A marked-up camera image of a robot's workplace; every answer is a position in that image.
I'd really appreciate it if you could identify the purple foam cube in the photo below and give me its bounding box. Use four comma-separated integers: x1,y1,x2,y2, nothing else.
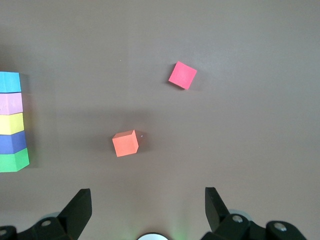
0,130,28,155

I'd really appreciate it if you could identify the pink foam cube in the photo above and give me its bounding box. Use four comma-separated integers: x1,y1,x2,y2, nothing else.
0,91,24,116

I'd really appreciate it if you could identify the red foam cube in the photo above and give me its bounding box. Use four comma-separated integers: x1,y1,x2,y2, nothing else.
167,60,198,91

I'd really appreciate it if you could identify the blue foam cube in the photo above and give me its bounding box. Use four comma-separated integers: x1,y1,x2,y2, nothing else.
0,71,22,94

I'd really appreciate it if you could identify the green foam cube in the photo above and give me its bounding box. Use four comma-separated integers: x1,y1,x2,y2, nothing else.
0,147,31,173

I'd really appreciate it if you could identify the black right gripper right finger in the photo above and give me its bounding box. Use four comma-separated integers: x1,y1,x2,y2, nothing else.
201,186,251,240

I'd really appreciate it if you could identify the yellow foam cube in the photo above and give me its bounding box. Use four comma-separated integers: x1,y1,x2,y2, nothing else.
0,112,26,136

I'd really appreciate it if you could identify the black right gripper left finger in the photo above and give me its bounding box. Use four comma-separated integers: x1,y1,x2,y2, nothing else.
33,188,93,240

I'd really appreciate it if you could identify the orange foam cube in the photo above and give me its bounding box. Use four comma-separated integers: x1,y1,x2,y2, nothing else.
111,129,140,158

